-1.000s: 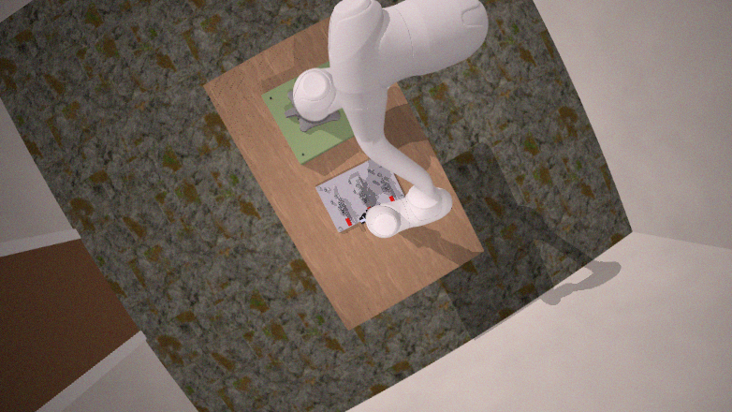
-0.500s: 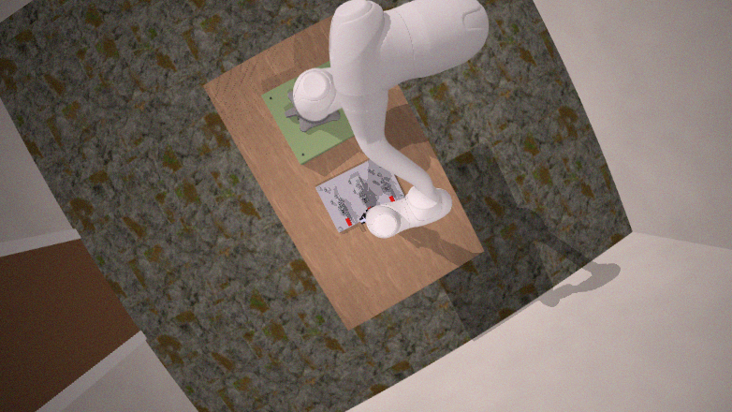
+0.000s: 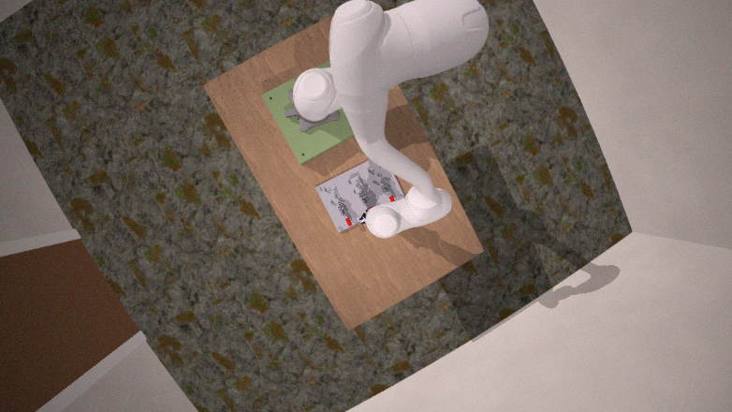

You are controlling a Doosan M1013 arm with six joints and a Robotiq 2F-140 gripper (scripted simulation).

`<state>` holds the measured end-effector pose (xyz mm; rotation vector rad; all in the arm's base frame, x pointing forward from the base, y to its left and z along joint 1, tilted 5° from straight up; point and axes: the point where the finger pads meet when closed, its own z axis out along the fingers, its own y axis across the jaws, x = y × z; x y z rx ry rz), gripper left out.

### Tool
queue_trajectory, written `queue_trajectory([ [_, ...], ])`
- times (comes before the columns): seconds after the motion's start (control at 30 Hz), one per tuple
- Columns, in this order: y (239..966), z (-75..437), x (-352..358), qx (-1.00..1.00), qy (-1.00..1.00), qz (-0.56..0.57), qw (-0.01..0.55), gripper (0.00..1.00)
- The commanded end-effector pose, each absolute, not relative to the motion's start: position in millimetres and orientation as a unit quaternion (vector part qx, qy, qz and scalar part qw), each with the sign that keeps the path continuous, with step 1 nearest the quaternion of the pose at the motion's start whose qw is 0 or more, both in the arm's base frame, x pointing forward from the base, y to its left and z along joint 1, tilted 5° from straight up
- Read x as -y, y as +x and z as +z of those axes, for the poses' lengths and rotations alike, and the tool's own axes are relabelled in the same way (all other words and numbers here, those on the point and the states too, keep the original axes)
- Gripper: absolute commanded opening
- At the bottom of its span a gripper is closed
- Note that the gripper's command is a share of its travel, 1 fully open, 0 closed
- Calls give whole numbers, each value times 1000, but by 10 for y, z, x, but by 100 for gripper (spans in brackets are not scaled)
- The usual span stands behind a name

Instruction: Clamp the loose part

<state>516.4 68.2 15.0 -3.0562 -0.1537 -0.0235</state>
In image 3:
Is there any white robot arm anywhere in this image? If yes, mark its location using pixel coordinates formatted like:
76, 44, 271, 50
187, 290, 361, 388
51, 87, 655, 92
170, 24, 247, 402
285, 0, 489, 238

